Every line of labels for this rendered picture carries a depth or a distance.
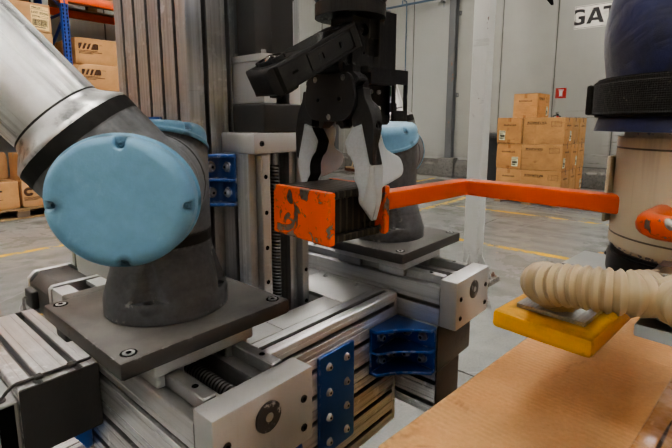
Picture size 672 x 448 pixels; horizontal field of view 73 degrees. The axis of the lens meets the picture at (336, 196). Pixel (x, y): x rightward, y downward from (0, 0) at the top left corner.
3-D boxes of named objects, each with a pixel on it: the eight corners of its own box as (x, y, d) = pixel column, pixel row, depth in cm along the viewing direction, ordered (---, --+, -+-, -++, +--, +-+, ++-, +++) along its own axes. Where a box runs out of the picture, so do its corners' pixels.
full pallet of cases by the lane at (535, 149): (559, 208, 684) (568, 89, 656) (492, 200, 751) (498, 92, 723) (580, 198, 774) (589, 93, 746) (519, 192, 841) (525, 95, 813)
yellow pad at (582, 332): (590, 361, 42) (596, 310, 42) (490, 326, 50) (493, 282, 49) (673, 278, 65) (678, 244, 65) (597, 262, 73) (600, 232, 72)
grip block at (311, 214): (329, 248, 41) (329, 193, 41) (273, 231, 48) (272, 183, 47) (389, 233, 47) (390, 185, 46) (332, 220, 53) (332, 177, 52)
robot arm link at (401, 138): (353, 189, 91) (353, 120, 88) (366, 181, 103) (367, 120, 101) (414, 192, 87) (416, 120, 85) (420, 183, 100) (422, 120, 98)
